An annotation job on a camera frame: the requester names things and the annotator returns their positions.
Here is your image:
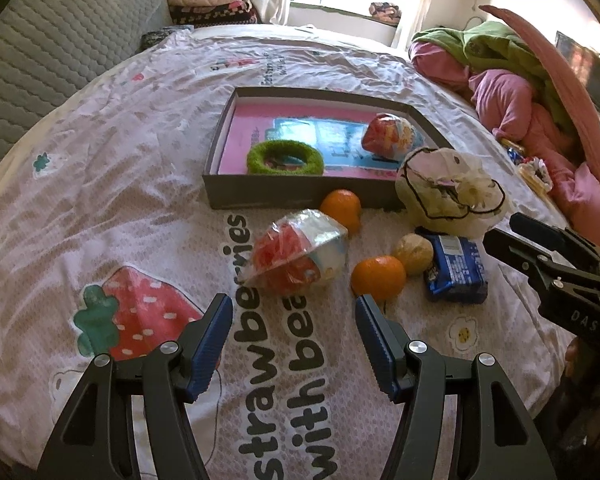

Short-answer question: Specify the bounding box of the printed strawberry bed sheet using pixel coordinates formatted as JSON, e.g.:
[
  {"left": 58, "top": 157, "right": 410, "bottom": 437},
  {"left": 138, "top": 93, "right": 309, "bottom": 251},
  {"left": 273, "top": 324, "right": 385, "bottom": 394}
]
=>
[{"left": 0, "top": 25, "right": 581, "bottom": 480}]

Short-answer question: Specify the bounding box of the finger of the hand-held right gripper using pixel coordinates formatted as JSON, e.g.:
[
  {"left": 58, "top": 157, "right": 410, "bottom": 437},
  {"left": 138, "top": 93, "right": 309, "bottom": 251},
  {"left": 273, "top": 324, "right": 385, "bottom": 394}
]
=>
[
  {"left": 482, "top": 228, "right": 573, "bottom": 288},
  {"left": 509, "top": 212, "right": 600, "bottom": 273}
]

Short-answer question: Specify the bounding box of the fluffy green ring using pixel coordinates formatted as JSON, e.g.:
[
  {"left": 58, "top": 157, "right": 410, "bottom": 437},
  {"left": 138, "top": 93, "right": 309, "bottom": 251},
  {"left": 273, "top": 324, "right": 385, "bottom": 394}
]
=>
[{"left": 245, "top": 140, "right": 326, "bottom": 178}]

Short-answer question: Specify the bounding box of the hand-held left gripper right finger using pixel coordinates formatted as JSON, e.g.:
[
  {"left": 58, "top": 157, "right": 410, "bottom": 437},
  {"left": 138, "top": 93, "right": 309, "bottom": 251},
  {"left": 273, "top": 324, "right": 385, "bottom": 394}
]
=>
[{"left": 354, "top": 294, "right": 561, "bottom": 480}]

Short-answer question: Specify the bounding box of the blue snack packet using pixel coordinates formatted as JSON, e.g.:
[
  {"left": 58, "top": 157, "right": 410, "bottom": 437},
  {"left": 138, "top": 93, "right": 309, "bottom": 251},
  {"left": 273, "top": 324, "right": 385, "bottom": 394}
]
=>
[{"left": 415, "top": 227, "right": 488, "bottom": 305}]

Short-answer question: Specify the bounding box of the green blanket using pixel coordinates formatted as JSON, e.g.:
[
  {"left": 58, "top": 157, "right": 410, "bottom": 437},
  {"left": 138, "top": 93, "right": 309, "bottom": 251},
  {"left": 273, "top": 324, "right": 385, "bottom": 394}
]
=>
[{"left": 411, "top": 20, "right": 571, "bottom": 126}]

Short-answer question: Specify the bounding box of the dark checkered folded blanket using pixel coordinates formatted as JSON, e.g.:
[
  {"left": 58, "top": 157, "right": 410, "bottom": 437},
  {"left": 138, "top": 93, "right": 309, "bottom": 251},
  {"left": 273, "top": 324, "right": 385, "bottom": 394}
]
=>
[{"left": 170, "top": 1, "right": 261, "bottom": 26}]

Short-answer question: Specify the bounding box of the tan round fruit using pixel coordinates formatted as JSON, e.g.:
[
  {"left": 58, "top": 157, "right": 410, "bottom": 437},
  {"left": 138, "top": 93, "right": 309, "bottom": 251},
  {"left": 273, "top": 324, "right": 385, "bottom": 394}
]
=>
[{"left": 392, "top": 232, "right": 435, "bottom": 276}]

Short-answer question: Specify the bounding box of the dark framed wall picture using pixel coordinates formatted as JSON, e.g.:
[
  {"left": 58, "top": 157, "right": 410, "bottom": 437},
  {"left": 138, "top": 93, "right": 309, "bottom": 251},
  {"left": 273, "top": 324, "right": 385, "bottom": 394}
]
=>
[{"left": 555, "top": 31, "right": 600, "bottom": 115}]

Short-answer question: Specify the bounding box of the red snack bag in box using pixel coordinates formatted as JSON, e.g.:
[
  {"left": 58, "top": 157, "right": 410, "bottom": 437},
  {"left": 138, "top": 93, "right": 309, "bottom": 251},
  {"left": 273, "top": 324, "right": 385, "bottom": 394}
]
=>
[{"left": 361, "top": 112, "right": 424, "bottom": 162}]

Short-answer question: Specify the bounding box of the pink folded blanket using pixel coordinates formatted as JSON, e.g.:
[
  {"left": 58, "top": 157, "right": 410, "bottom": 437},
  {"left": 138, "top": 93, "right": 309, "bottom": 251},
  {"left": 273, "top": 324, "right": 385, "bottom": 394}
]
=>
[{"left": 167, "top": 0, "right": 241, "bottom": 9}]

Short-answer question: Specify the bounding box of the dark patterned cloth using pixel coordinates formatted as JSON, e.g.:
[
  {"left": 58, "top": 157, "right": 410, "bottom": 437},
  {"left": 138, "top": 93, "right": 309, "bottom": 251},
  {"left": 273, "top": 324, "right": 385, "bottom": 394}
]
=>
[{"left": 140, "top": 25, "right": 196, "bottom": 53}]

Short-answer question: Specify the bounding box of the floral cloth bundle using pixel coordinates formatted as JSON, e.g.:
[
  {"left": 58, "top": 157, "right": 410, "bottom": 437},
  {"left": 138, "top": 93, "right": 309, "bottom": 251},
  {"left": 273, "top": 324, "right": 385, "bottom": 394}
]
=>
[{"left": 369, "top": 1, "right": 402, "bottom": 23}]

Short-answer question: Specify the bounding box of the salmon pink cushion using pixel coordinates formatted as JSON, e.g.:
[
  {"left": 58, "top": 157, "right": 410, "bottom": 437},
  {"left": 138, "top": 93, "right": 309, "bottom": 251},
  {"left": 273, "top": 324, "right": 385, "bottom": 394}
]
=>
[{"left": 480, "top": 5, "right": 600, "bottom": 211}]

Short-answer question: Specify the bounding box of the red snack bag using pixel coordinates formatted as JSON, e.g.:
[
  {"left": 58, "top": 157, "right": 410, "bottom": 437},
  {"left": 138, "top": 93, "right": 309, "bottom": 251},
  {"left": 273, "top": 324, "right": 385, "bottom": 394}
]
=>
[
  {"left": 245, "top": 208, "right": 349, "bottom": 295},
  {"left": 361, "top": 112, "right": 424, "bottom": 162}
]

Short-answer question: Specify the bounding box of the orange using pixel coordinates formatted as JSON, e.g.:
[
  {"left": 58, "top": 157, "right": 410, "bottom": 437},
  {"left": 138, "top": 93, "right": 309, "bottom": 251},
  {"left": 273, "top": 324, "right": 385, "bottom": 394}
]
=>
[
  {"left": 350, "top": 255, "right": 407, "bottom": 303},
  {"left": 320, "top": 189, "right": 362, "bottom": 235}
]

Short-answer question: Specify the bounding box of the grey quilted headboard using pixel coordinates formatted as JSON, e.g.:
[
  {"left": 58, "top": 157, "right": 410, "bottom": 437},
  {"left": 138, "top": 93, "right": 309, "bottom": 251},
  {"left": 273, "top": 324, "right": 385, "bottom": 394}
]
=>
[{"left": 0, "top": 0, "right": 173, "bottom": 191}]

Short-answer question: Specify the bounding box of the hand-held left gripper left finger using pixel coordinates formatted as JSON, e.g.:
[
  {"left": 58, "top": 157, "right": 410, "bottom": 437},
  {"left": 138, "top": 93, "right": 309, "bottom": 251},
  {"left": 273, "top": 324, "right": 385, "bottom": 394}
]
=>
[{"left": 35, "top": 292, "right": 234, "bottom": 480}]

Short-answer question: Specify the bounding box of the shallow grey box pink lining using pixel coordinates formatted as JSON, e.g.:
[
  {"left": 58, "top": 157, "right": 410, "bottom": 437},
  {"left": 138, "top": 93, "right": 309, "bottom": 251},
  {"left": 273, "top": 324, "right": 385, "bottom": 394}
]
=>
[{"left": 201, "top": 86, "right": 456, "bottom": 211}]

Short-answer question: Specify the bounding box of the patterned wrapper cracker pack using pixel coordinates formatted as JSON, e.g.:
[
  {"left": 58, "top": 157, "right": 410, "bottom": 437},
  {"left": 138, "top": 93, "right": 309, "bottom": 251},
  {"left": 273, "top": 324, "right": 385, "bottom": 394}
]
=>
[{"left": 517, "top": 157, "right": 553, "bottom": 196}]

